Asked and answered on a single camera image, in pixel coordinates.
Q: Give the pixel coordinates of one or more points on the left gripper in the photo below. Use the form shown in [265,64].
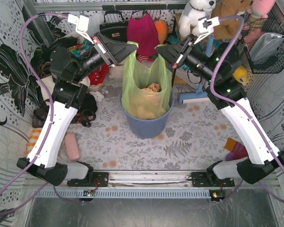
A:
[103,50]

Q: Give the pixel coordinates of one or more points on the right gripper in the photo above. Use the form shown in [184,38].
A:
[180,55]

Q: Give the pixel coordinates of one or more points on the green trash bag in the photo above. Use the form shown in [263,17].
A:
[135,78]

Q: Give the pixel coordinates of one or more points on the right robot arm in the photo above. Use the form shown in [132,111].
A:
[228,95]

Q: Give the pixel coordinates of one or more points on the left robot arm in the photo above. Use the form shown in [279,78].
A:
[65,101]

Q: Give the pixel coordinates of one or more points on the magenta hanging bag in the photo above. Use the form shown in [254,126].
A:
[143,32]

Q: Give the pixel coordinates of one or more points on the blue trash bin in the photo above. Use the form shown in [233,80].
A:
[147,129]

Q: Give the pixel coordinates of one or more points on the teal folded cloth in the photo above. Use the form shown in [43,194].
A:
[202,46]

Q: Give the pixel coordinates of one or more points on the black handbag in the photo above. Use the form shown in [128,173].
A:
[116,30]

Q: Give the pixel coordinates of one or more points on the white fluffy plush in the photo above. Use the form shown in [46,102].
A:
[116,72]

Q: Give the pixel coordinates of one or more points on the orange plush toy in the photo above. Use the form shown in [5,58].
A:
[162,30]

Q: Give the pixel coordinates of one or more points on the red cloth in basket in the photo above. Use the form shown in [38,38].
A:
[97,76]

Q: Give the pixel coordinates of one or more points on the colourful printed cloth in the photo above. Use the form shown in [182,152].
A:
[80,49]

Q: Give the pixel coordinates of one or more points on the blue broom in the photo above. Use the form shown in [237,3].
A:
[199,95]

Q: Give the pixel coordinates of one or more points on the white dog plush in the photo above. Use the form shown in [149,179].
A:
[193,11]

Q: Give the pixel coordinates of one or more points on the crumpled brown paper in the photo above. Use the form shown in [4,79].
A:
[147,104]

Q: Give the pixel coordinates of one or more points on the black round hat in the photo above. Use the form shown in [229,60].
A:
[65,42]

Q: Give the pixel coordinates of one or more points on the brown teddy bear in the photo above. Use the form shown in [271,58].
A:
[224,8]

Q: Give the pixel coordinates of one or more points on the yellow duck plush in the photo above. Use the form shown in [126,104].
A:
[241,75]

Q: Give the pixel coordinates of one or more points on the silver foil pouch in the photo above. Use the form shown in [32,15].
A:
[266,45]

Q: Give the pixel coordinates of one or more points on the pink plush toy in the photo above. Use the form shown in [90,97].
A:
[259,10]

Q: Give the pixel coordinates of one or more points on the pink glasses case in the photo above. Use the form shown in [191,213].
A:
[72,148]

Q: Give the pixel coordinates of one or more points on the orange checked cloth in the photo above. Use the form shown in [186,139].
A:
[35,133]

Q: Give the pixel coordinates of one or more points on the purple orange sock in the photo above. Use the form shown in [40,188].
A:
[236,150]

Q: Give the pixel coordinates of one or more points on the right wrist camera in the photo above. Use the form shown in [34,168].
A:
[205,27]

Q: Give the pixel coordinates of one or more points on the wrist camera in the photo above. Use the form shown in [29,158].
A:
[81,23]
[205,27]

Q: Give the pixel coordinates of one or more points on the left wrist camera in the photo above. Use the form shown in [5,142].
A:
[81,23]

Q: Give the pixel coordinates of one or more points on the dark brown strap bag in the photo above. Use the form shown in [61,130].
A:
[85,115]

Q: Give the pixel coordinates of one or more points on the black wire basket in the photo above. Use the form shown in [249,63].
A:
[273,64]

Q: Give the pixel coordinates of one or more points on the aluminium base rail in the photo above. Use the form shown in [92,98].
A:
[160,184]

